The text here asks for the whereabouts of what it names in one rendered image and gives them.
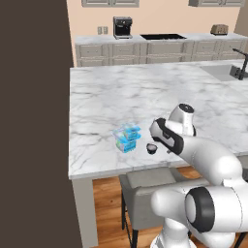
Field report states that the small blue yogurt container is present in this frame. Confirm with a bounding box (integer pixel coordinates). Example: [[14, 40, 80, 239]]
[[123, 123, 142, 141]]

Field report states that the large blue yogurt container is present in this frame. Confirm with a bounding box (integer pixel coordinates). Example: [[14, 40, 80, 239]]
[[111, 128, 138, 155]]

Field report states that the small dark round cup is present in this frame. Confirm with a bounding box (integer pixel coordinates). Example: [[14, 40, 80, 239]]
[[145, 142, 159, 155]]

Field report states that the grey upholstered stool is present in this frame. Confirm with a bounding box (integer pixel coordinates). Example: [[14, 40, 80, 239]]
[[118, 167, 211, 248]]

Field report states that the grey base cupboard run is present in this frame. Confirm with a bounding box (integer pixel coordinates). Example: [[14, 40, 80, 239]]
[[74, 38, 248, 68]]

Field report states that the dark brown tall cabinet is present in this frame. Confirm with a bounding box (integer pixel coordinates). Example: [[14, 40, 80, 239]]
[[0, 0, 83, 248]]

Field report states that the black hob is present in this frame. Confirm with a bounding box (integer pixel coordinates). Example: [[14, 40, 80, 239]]
[[139, 33, 188, 42]]

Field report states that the black coffee machine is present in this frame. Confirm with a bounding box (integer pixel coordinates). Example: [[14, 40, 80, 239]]
[[112, 15, 134, 41]]

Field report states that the grey sink basin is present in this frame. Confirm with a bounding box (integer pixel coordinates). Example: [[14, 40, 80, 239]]
[[200, 63, 248, 82]]

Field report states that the black tap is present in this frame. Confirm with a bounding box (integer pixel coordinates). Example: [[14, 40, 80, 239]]
[[232, 47, 248, 81]]

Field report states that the beige toaster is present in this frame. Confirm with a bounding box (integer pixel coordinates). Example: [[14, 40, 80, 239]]
[[209, 23, 230, 36]]

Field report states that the grey wall cupboard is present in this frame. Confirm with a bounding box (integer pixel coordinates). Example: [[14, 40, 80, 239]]
[[80, 0, 140, 9], [188, 0, 246, 8]]

